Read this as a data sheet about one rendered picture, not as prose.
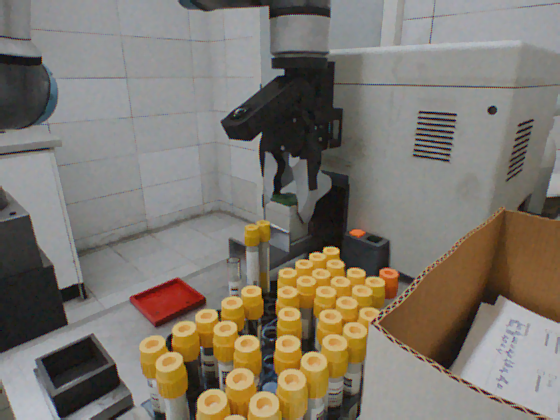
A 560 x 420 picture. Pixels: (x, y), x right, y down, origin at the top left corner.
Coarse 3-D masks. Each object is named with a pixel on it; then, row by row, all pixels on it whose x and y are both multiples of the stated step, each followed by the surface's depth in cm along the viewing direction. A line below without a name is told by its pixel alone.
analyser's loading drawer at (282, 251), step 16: (272, 224) 49; (320, 224) 57; (336, 224) 57; (272, 240) 50; (288, 240) 47; (304, 240) 50; (320, 240) 52; (240, 256) 47; (272, 256) 47; (288, 256) 47
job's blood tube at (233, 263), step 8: (232, 256) 34; (232, 264) 32; (240, 264) 33; (232, 272) 33; (240, 272) 33; (232, 280) 33; (240, 280) 33; (232, 288) 33; (240, 288) 34; (232, 296) 34; (240, 296) 34
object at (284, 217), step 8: (272, 208) 49; (280, 208) 48; (288, 208) 47; (296, 208) 48; (272, 216) 49; (280, 216) 48; (288, 216) 47; (296, 216) 48; (280, 224) 49; (288, 224) 47; (296, 224) 48; (304, 224) 50; (296, 232) 49; (304, 232) 50; (296, 240) 49
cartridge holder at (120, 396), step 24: (48, 360) 31; (72, 360) 32; (96, 360) 33; (48, 384) 28; (72, 384) 28; (96, 384) 29; (120, 384) 30; (72, 408) 28; (96, 408) 28; (120, 408) 29
